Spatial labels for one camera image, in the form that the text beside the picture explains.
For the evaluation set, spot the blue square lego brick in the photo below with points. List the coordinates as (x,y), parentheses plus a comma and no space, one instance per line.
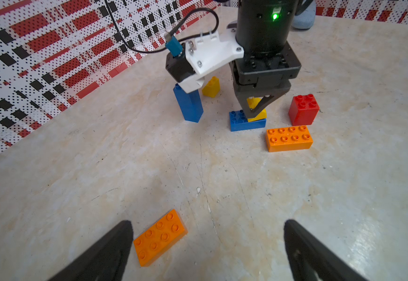
(190,104)

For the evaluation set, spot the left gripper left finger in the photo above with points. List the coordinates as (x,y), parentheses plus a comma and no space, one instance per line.
(105,260)

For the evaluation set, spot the orange lego brick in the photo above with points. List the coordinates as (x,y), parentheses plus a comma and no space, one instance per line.
(159,238)
(288,139)

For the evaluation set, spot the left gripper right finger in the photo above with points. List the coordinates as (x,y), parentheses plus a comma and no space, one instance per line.
(310,260)

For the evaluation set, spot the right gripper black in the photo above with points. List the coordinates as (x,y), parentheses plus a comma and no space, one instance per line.
(264,76)

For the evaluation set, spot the yellow lego brick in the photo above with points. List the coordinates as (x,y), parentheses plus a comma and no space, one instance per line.
(212,88)
(253,103)

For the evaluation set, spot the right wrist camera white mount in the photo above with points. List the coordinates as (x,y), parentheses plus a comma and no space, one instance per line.
(201,56)

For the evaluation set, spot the blue long lego brick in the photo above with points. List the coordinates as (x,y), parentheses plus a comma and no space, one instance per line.
(239,122)

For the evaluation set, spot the red square lego brick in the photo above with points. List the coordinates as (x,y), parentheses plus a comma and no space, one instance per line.
(303,110)

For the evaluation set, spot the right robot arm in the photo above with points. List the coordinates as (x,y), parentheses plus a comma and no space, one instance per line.
(263,28)

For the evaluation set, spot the blue grey oval case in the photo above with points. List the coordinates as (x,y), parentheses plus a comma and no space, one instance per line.
(306,19)

